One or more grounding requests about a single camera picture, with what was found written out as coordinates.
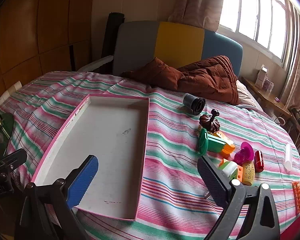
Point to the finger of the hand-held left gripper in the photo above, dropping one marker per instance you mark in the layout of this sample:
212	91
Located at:
12	161

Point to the wooden wardrobe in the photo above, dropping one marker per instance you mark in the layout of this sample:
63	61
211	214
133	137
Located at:
40	25

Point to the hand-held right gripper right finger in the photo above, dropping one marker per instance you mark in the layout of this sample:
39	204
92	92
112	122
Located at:
211	180

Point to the yellow patterned cylinder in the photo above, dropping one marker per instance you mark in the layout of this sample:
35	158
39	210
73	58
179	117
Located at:
248	173

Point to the pink-rimmed white tray box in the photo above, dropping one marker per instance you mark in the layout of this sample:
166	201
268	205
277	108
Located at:
102	142

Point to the brown pumpkin-shaped lid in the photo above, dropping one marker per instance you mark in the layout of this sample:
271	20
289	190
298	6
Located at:
208	122

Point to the striped bedsheet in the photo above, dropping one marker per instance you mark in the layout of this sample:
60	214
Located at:
170	180

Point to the green plastic toy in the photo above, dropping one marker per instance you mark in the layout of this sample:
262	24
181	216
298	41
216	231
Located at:
212	142

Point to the stack of paper cups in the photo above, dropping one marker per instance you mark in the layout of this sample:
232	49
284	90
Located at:
8	92

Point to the white tube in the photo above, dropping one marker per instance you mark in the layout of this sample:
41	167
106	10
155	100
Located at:
288	157

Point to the beige side curtain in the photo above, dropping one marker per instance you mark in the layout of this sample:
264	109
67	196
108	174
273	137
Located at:
297	80

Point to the beige patterned curtain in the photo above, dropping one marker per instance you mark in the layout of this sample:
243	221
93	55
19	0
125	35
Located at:
197	2

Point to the orange cube blocks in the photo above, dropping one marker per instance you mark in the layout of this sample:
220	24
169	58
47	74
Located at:
239	173

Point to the red cylinder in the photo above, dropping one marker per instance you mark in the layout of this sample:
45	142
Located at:
259	161

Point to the magenta plastic toy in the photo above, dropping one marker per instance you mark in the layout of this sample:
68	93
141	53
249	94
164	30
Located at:
243	152

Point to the window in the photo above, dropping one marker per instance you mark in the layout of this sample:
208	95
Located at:
247	12

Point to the black ribbed cylinder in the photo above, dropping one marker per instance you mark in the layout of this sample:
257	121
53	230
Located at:
193	103

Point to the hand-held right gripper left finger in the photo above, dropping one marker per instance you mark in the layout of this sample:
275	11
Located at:
83	180

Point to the grey yellow blue headboard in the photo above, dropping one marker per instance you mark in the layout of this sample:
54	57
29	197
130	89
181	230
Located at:
180	45

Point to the wooden side table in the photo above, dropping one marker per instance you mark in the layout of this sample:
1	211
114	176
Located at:
265	97

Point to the white cup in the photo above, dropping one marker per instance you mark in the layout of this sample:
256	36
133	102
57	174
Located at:
280	120

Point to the white armrest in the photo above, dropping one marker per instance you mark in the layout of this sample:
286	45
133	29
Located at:
97	62

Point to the orange plastic toy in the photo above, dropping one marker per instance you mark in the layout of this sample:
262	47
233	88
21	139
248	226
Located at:
227	147

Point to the white pillow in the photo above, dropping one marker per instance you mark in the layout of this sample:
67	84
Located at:
245	95

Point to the green glass table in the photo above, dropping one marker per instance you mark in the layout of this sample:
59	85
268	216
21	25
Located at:
7	127

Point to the green and white plug device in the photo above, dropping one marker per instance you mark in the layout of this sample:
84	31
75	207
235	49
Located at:
230	170

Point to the purple box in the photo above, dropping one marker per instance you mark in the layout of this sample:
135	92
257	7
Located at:
267	85

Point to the brown quilt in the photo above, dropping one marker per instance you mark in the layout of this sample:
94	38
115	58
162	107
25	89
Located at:
202	80

